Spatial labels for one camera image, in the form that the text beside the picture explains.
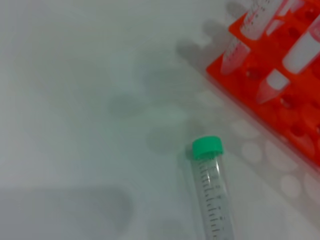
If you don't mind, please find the orange test tube rack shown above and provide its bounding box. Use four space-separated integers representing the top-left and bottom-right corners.
206 0 320 173

